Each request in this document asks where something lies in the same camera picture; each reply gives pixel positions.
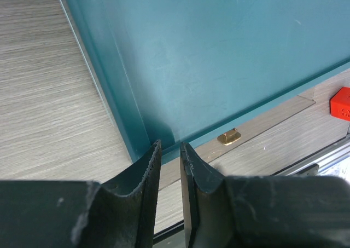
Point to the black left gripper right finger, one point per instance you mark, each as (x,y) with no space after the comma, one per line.
(261,211)

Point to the clear acrylic drawer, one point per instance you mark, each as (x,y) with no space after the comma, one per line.
(282,145)
(252,128)

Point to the teal drawer cabinet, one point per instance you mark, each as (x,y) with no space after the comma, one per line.
(189,70)

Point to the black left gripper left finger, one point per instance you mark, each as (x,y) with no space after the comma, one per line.
(117,213)

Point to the orange cube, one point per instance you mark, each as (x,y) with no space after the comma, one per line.
(340,104)

